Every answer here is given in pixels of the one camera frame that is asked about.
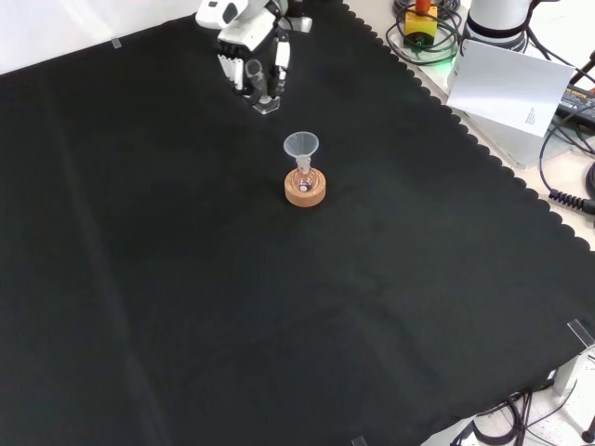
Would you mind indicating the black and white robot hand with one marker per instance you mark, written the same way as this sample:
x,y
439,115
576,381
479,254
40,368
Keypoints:
x,y
246,32

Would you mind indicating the clear glass graduated cylinder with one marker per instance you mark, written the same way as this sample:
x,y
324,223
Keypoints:
x,y
267,106

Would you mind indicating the clear round-bottom flask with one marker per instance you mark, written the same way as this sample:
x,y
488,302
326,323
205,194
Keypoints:
x,y
306,179

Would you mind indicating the clear plastic funnel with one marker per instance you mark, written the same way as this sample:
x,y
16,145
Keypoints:
x,y
301,143

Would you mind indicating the clear tape strip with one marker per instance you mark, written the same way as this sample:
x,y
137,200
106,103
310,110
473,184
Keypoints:
x,y
582,332
359,441
116,43

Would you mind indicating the yellow stop button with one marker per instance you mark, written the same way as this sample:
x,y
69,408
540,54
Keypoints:
x,y
420,25

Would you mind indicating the black bench cloth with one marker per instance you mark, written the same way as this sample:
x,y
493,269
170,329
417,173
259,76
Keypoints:
x,y
232,279

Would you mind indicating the black power adapter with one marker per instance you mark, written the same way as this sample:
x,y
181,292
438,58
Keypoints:
x,y
578,104

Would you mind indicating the aluminium bench leg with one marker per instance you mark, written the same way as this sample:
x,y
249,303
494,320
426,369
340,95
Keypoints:
x,y
574,371

